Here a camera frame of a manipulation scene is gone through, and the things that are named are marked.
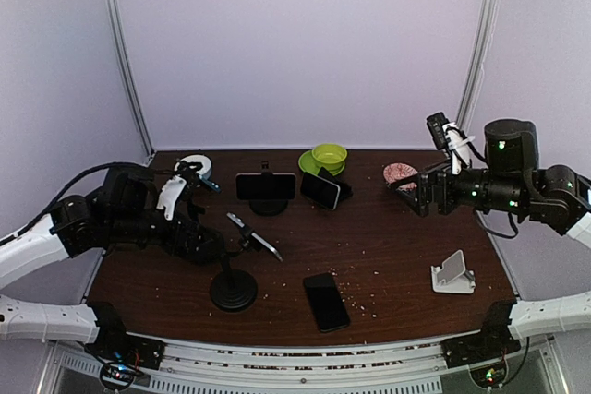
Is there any left aluminium frame post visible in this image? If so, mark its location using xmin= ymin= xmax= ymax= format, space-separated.
xmin=104 ymin=0 xmax=155 ymax=158

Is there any silver phone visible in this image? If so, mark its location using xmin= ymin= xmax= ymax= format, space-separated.
xmin=226 ymin=212 xmax=283 ymax=262

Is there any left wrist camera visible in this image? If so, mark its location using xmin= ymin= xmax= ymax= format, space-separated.
xmin=156 ymin=175 xmax=187 ymax=221

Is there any white bowl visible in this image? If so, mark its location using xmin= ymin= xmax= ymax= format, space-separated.
xmin=175 ymin=154 xmax=212 ymax=179

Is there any circuit board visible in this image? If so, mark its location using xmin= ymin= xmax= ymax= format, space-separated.
xmin=470 ymin=364 xmax=508 ymax=389
xmin=99 ymin=362 xmax=138 ymax=390

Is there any black folding phone stand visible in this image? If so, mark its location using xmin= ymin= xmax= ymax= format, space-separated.
xmin=318 ymin=167 xmax=353 ymax=202

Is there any white-edged phone leaning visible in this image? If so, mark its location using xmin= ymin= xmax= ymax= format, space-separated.
xmin=300 ymin=173 xmax=341 ymax=210

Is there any right aluminium frame post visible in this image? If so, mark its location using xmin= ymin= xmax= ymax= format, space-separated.
xmin=456 ymin=0 xmax=499 ymax=130

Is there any short round black stand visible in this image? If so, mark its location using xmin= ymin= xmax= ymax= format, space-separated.
xmin=248 ymin=161 xmax=289 ymax=217

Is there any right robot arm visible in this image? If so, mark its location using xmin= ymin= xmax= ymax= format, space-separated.
xmin=389 ymin=113 xmax=590 ymax=367

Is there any black phone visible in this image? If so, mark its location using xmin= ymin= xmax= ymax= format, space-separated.
xmin=303 ymin=273 xmax=350 ymax=333
xmin=235 ymin=173 xmax=296 ymax=200

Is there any white phone stand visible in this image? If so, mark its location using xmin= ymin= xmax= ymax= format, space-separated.
xmin=430 ymin=249 xmax=476 ymax=294

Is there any red patterned bowl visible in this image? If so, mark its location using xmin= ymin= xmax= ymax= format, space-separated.
xmin=382 ymin=162 xmax=417 ymax=189

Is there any right circuit board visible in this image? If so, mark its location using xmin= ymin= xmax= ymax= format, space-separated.
xmin=470 ymin=364 xmax=508 ymax=389

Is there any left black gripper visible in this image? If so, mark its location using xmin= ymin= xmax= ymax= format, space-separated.
xmin=108 ymin=209 xmax=219 ymax=260

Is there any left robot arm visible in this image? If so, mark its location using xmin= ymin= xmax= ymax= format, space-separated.
xmin=1 ymin=161 xmax=223 ymax=361

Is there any black phone on round stand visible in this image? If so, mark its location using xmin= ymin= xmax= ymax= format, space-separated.
xmin=235 ymin=173 xmax=296 ymax=200

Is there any green bowl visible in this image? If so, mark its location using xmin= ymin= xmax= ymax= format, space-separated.
xmin=311 ymin=143 xmax=348 ymax=165

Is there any left circuit board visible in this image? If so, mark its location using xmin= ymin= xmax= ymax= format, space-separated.
xmin=99 ymin=362 xmax=138 ymax=390

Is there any front aluminium rail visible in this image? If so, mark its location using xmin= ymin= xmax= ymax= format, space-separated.
xmin=48 ymin=328 xmax=555 ymax=394

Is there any tall black phone stand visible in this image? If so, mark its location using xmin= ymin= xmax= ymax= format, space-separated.
xmin=180 ymin=182 xmax=223 ymax=238

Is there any blue phone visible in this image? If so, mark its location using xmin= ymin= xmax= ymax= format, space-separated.
xmin=177 ymin=162 xmax=222 ymax=193

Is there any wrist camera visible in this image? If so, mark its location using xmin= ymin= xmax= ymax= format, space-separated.
xmin=156 ymin=175 xmax=187 ymax=221
xmin=427 ymin=112 xmax=474 ymax=175

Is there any aluminium frame post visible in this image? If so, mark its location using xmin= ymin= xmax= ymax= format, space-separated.
xmin=456 ymin=0 xmax=499 ymax=130
xmin=104 ymin=0 xmax=155 ymax=158

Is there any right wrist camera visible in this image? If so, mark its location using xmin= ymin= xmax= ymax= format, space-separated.
xmin=427 ymin=112 xmax=474 ymax=175

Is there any green plate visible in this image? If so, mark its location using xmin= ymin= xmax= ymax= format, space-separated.
xmin=298 ymin=150 xmax=346 ymax=176

